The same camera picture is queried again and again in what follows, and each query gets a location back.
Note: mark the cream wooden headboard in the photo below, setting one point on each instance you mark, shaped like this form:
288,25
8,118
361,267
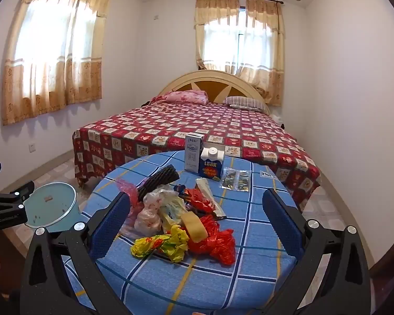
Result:
184,82

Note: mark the pink pillow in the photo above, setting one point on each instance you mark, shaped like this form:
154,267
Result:
184,96

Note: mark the white plastic bag blue print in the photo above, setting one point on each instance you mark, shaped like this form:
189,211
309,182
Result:
172,208

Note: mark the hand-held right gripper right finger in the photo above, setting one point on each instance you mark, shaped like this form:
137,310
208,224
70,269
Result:
284,226

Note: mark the white plastic bag red print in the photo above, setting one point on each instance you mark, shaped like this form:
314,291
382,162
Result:
147,216

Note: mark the clear sachet packet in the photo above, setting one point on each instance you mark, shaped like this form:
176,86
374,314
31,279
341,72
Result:
243,181
228,178

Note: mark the blue plaid tablecloth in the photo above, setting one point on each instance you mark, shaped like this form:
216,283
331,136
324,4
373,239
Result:
170,282

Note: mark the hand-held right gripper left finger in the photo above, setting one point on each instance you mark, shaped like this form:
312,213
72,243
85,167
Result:
113,216

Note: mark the yellow plastic bag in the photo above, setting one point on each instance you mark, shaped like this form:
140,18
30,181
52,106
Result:
164,244

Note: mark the blue carton with white cap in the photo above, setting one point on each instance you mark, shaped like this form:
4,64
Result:
211,167

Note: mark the white wall socket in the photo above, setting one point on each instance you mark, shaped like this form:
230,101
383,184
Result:
32,148

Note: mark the tall white carton box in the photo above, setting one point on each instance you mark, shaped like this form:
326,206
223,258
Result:
193,154

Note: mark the red checked bedspread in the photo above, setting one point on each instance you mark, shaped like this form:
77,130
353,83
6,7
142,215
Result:
170,128

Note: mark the purple wrapper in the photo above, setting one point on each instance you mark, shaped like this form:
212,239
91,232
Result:
179,189

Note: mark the yellow sponge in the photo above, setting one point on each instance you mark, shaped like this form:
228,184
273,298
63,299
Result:
195,228

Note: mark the pink cellophane wrap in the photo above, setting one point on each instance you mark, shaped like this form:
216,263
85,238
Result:
128,188

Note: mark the foil snack wrapper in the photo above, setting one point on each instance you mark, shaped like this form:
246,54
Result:
208,193

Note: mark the beige patterned window curtain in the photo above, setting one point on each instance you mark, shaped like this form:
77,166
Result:
266,72
52,82

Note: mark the striped pillow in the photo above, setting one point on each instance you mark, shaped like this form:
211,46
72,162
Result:
246,102

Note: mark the light blue plastic bin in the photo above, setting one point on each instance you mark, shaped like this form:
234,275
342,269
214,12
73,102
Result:
52,203

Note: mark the black foam net sleeve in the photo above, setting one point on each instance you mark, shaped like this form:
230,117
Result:
159,178

